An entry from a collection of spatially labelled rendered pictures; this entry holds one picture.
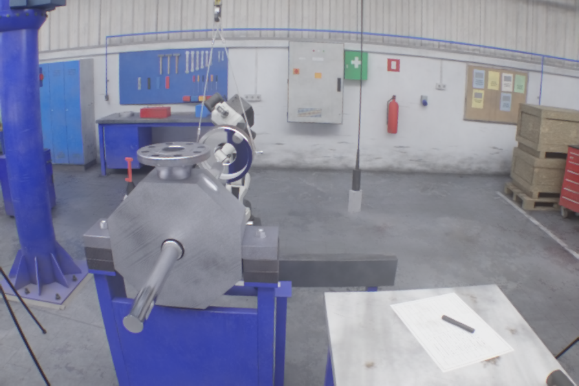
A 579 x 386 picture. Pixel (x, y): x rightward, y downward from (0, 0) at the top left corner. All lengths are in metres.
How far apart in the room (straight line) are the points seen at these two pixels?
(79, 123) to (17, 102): 3.84
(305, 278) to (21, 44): 2.45
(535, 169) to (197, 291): 4.99
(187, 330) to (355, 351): 0.68
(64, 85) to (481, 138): 6.79
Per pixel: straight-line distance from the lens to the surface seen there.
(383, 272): 2.01
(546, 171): 6.03
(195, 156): 1.41
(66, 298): 3.43
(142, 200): 1.49
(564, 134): 6.09
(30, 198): 3.38
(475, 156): 7.37
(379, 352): 1.40
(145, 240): 1.54
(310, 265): 1.94
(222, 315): 1.66
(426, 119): 6.94
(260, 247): 1.48
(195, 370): 1.87
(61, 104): 7.14
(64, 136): 7.20
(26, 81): 3.25
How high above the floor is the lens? 1.73
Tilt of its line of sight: 16 degrees down
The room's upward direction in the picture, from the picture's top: 1 degrees clockwise
